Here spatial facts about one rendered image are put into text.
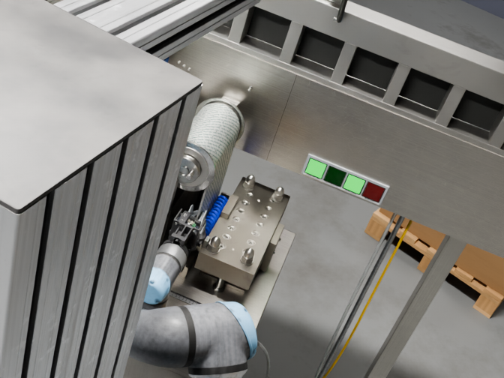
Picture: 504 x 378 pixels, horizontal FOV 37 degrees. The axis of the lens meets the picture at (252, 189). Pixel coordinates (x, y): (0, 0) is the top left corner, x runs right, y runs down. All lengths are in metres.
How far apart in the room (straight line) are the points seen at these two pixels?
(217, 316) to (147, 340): 0.14
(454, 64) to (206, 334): 0.99
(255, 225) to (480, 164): 0.65
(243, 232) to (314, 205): 2.02
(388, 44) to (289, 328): 1.71
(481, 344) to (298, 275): 0.94
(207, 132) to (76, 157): 1.40
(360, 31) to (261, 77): 0.31
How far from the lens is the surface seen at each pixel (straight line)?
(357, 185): 2.18
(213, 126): 1.97
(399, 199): 2.19
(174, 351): 1.41
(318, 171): 2.18
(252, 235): 2.10
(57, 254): 0.58
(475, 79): 2.01
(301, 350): 3.30
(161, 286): 1.73
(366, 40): 2.00
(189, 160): 1.86
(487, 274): 3.89
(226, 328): 1.44
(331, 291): 3.62
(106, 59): 0.67
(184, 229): 1.85
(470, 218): 2.21
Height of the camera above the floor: 2.35
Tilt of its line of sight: 36 degrees down
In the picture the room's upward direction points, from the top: 19 degrees clockwise
